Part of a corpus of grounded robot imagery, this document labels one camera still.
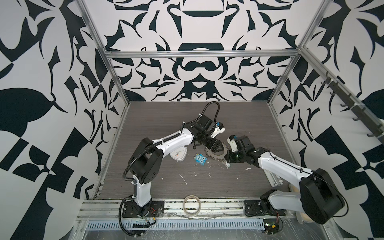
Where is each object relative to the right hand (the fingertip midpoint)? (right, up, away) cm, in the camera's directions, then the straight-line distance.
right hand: (225, 156), depth 86 cm
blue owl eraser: (-14, -2, +3) cm, 14 cm away
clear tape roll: (-23, -21, -12) cm, 34 cm away
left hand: (-3, +8, -4) cm, 9 cm away
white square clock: (-26, 0, +3) cm, 27 cm away
